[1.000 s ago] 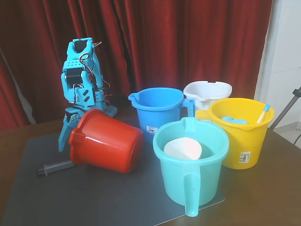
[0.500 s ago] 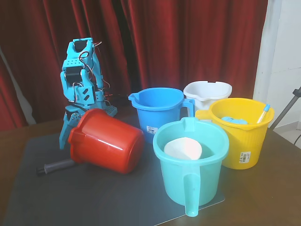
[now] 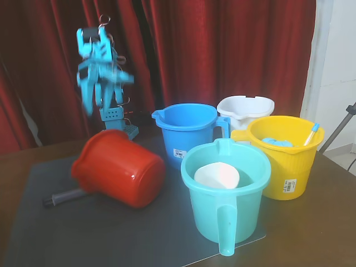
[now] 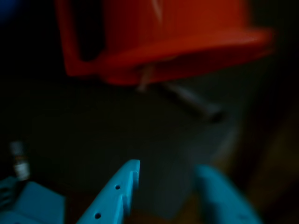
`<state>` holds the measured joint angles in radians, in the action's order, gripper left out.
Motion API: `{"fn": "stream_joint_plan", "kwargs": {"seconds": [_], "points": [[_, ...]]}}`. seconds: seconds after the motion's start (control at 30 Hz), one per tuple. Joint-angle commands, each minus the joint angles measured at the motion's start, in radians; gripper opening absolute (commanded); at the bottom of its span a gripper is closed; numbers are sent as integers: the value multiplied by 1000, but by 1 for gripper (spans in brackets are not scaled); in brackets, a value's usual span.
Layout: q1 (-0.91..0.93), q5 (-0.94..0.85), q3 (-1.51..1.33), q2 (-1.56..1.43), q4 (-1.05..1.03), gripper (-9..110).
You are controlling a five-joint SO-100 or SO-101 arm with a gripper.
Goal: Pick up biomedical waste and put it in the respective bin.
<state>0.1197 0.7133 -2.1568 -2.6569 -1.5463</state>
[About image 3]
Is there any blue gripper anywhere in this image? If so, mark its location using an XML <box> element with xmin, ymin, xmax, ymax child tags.
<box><xmin>76</xmin><ymin>60</ymin><xmax>112</xmax><ymax>115</ymax></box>

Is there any red plastic bucket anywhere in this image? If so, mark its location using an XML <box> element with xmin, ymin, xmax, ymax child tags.
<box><xmin>71</xmin><ymin>129</ymin><xmax>167</xmax><ymax>209</ymax></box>

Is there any grey tube black cap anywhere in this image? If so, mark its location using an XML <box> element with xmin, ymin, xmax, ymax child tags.
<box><xmin>42</xmin><ymin>188</ymin><xmax>84</xmax><ymax>209</ymax></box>

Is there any blue plastic jug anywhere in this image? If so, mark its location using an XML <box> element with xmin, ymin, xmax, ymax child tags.
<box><xmin>151</xmin><ymin>103</ymin><xmax>231</xmax><ymax>171</ymax></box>

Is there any red curtain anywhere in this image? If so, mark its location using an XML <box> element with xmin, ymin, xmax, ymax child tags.
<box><xmin>0</xmin><ymin>0</ymin><xmax>318</xmax><ymax>154</ymax></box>

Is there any dark grey mat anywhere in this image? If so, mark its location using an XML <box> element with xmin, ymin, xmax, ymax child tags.
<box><xmin>0</xmin><ymin>139</ymin><xmax>268</xmax><ymax>267</ymax></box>

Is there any white paper bowl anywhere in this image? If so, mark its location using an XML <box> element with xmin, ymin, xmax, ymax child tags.
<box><xmin>194</xmin><ymin>161</ymin><xmax>241</xmax><ymax>190</ymax></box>

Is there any white plastic bucket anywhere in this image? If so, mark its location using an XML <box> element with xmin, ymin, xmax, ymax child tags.
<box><xmin>216</xmin><ymin>95</ymin><xmax>275</xmax><ymax>131</ymax></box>

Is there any teal plastic jug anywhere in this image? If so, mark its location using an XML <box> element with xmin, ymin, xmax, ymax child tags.
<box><xmin>180</xmin><ymin>138</ymin><xmax>272</xmax><ymax>257</ymax></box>

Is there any yellow plastic bucket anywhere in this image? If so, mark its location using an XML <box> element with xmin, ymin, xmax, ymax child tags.
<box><xmin>230</xmin><ymin>115</ymin><xmax>325</xmax><ymax>201</ymax></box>

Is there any blue-capped pen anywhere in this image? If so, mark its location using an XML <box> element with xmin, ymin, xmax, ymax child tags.
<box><xmin>303</xmin><ymin>122</ymin><xmax>320</xmax><ymax>147</ymax></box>

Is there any grey tripod leg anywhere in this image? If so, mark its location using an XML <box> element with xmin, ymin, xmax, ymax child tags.
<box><xmin>319</xmin><ymin>101</ymin><xmax>356</xmax><ymax>154</ymax></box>

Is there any blue-framed wrist camera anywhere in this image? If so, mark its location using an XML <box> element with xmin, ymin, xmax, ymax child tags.
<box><xmin>110</xmin><ymin>69</ymin><xmax>136</xmax><ymax>85</ymax></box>

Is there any thin black cable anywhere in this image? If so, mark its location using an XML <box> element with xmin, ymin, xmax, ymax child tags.
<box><xmin>346</xmin><ymin>154</ymin><xmax>356</xmax><ymax>175</ymax></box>

